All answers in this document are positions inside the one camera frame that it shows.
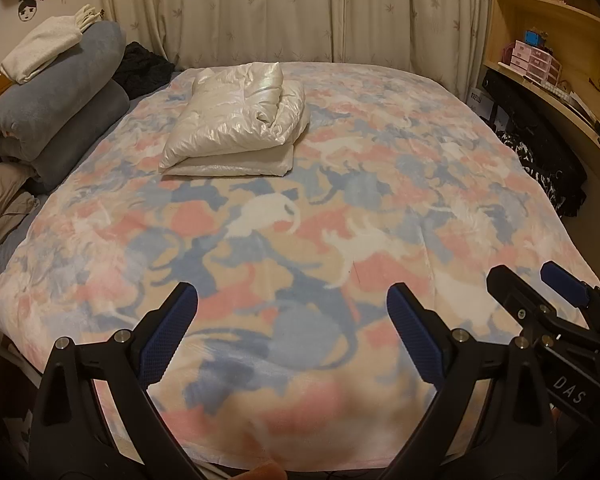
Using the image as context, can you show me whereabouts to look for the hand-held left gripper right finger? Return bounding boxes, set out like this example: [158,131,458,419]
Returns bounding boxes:
[377,282,556,480]

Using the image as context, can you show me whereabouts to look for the black patterned clothes on shelf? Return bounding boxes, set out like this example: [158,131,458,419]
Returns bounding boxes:
[482,70,588,218]

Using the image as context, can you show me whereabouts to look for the beige leaf print curtain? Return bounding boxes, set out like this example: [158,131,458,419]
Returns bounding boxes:
[97,0,491,103]

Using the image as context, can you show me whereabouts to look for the beige crumpled cloth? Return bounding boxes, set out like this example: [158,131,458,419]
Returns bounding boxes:
[0,162,41,253]

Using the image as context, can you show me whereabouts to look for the pastel cat print blanket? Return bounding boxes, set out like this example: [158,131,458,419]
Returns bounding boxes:
[0,61,600,473]

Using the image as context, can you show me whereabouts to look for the white cardboard box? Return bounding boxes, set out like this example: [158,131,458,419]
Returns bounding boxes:
[469,89,496,121]

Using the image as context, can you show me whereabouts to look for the pink drawer organizer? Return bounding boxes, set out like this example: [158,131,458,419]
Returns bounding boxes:
[510,39,563,85]

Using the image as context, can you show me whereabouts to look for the white folded cloth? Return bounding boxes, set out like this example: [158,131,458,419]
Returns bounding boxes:
[0,4,106,85]

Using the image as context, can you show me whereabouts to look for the face wall sticker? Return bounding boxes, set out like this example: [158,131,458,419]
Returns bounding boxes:
[17,0,46,23]

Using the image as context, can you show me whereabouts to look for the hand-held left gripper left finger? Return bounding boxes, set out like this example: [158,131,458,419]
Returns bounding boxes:
[27,281,201,480]

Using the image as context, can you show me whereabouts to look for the black clothing pile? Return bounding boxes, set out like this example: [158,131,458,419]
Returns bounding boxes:
[112,41,173,98]

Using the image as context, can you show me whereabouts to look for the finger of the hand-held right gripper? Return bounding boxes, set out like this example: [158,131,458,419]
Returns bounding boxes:
[486,265,561,333]
[540,260,600,336]

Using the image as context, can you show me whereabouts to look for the white papers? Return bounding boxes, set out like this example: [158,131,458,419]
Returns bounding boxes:
[545,82,596,121]

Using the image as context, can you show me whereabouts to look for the wooden desk with shelves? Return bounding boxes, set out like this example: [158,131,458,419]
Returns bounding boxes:
[477,0,600,286]

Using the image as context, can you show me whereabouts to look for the blue grey rolled blanket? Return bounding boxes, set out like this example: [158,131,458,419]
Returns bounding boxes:
[0,21,131,196]

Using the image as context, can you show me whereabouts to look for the white puffer jacket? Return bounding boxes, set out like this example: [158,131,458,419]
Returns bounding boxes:
[159,61,312,178]

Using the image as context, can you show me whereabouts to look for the black white patterned cloth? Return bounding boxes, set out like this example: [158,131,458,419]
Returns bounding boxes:
[497,130,566,211]

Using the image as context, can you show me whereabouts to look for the blue grey bed sheet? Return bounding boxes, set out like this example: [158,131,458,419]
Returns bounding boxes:
[0,70,186,306]

